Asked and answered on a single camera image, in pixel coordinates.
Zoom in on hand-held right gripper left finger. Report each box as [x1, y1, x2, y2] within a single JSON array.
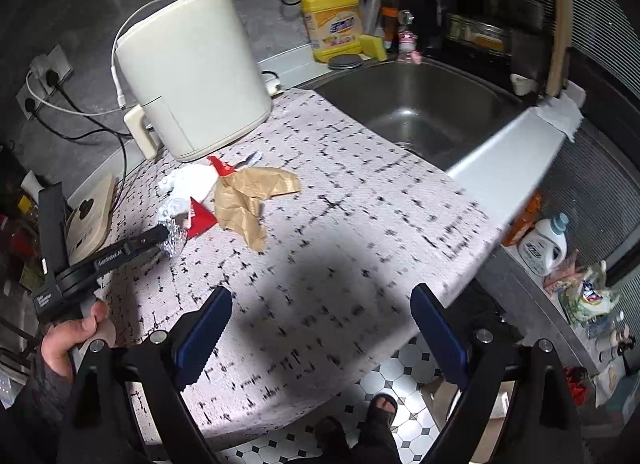
[[70, 286, 234, 464]]

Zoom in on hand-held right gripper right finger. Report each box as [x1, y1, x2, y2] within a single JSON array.
[[410, 283, 586, 464]]

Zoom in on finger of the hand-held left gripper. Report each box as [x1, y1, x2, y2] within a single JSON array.
[[122, 224, 172, 261]]

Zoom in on foil ball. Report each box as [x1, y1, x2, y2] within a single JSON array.
[[157, 209, 188, 257]]

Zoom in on red triangular wrapper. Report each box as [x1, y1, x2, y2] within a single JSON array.
[[185, 196, 218, 239]]

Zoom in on white tissue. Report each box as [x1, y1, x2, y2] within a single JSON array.
[[157, 166, 216, 199]]

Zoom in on small red wrapper piece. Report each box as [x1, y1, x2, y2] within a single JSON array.
[[207, 156, 236, 177]]

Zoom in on brown paper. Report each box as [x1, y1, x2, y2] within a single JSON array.
[[215, 166, 301, 252]]

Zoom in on person's left forearm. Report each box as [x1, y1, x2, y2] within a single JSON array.
[[0, 356, 81, 464]]

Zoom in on person's left hand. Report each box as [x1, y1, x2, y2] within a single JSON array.
[[41, 301, 112, 381]]

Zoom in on beige kitchen scale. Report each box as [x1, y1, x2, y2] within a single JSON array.
[[65, 175, 117, 265]]

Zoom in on pink snack packet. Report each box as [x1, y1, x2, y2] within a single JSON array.
[[542, 254, 581, 295]]

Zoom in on white laundry detergent bottle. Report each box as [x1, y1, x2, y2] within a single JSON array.
[[517, 213, 570, 277]]

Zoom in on person's dark trouser leg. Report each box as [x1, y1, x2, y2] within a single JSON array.
[[310, 416, 403, 464]]

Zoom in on orange cleaner bottle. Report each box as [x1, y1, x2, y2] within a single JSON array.
[[502, 194, 543, 247]]

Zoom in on red plastic bag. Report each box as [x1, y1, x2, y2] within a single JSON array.
[[565, 366, 588, 405]]

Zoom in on green white refill pouch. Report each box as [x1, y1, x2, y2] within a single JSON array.
[[560, 261, 623, 322]]

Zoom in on white black patterned tablecloth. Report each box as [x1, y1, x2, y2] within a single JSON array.
[[92, 88, 506, 447]]

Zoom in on clear plastic bottle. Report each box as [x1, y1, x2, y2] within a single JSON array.
[[585, 311, 626, 339]]

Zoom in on small brown cap bottles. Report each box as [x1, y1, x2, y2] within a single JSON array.
[[597, 326, 631, 362]]

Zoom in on white air fryer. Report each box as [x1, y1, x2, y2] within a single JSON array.
[[112, 0, 273, 163]]

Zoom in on white power adapter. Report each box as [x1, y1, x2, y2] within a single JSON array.
[[260, 71, 286, 97]]

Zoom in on steel kitchen sink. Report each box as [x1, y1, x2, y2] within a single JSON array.
[[312, 60, 531, 169]]

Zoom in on white cloth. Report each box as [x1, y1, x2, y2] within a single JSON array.
[[532, 94, 583, 142]]

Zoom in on small white dish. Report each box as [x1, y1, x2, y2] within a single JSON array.
[[510, 72, 538, 95]]

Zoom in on yellow dish soap bottle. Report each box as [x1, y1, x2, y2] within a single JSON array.
[[298, 0, 363, 63]]

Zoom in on yellow sponge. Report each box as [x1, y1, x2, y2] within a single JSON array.
[[359, 34, 388, 62]]

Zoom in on small pink bottle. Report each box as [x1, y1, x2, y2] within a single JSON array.
[[397, 11, 421, 64]]

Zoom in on steel pot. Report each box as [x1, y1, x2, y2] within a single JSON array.
[[447, 14, 511, 52]]

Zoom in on beige cutting board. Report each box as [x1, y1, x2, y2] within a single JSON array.
[[545, 0, 573, 97]]

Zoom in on grey window blind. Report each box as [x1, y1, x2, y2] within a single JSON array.
[[565, 0, 640, 109]]

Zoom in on black power cable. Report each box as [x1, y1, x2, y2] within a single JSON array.
[[25, 78, 128, 209]]

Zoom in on grey wall socket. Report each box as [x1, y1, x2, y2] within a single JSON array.
[[30, 46, 73, 94], [15, 86, 43, 119]]

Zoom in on white power cable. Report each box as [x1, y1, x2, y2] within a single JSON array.
[[25, 0, 171, 117]]

